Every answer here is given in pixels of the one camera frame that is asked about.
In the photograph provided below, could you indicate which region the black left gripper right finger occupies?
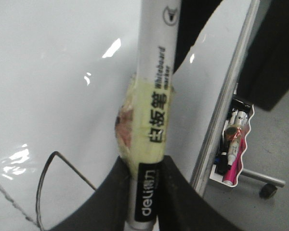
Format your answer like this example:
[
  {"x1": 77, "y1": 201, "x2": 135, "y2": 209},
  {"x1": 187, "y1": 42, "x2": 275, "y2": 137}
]
[{"x1": 158, "y1": 155, "x2": 240, "y2": 231}]

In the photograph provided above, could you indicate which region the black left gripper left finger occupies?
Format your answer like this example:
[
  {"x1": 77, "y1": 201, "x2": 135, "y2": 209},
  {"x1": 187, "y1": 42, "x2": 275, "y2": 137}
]
[{"x1": 51, "y1": 157, "x2": 130, "y2": 231}]

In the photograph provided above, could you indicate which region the black white whiteboard marker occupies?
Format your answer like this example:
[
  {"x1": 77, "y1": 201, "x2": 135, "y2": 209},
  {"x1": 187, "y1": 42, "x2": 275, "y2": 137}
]
[{"x1": 116, "y1": 0, "x2": 182, "y2": 231}]

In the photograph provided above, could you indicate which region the whiteboard stand leg with caster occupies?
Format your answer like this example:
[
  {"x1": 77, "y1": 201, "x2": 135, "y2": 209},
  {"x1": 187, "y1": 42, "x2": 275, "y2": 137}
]
[{"x1": 241, "y1": 168, "x2": 286, "y2": 199}]

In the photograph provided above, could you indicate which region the white whiteboard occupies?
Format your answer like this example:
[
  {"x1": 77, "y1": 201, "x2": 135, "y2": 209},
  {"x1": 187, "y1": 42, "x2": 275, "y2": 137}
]
[{"x1": 0, "y1": 0, "x2": 260, "y2": 231}]

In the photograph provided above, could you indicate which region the pink marker in tray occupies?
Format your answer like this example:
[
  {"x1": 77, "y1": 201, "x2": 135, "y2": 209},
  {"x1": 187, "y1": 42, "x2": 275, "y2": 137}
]
[{"x1": 223, "y1": 139, "x2": 244, "y2": 186}]

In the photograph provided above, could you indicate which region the white marker tray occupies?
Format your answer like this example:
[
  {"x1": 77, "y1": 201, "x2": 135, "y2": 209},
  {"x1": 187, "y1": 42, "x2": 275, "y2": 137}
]
[{"x1": 210, "y1": 96, "x2": 254, "y2": 188}]

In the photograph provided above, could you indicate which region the white marker in tray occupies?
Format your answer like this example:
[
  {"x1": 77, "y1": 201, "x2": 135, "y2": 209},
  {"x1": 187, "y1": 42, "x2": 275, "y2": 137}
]
[{"x1": 225, "y1": 109, "x2": 249, "y2": 169}]

